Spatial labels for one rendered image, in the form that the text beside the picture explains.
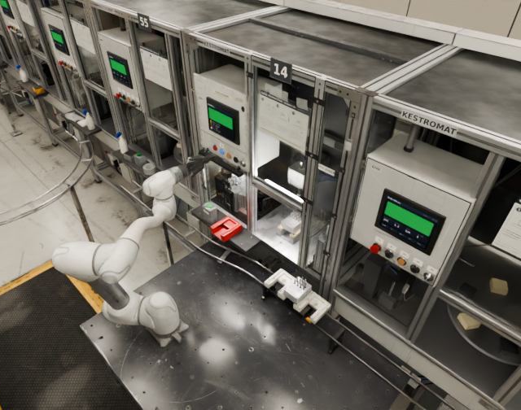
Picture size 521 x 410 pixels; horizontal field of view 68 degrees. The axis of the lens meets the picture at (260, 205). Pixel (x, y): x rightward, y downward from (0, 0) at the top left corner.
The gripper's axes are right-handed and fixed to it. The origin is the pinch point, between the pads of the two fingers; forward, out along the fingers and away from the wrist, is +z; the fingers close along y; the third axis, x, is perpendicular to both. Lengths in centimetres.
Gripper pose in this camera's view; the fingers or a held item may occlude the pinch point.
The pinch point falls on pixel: (208, 158)
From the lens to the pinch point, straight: 221.8
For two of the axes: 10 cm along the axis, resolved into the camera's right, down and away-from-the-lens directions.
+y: 0.1, -7.6, -6.4
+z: 7.0, -4.6, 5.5
